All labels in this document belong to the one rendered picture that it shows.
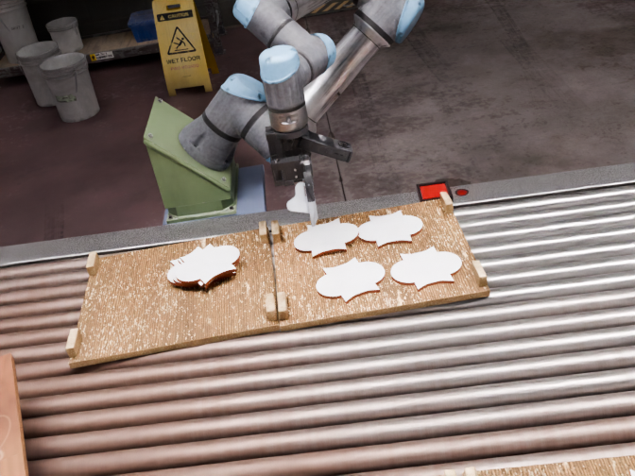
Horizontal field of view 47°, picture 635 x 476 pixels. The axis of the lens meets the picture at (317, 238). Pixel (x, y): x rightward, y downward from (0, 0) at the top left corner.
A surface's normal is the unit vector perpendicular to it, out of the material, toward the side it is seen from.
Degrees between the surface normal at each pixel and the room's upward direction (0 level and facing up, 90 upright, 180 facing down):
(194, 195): 90
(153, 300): 0
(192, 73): 78
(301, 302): 0
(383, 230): 0
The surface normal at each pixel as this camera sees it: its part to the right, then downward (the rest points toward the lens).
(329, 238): -0.20, -0.80
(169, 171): 0.07, 0.56
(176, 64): -0.02, 0.39
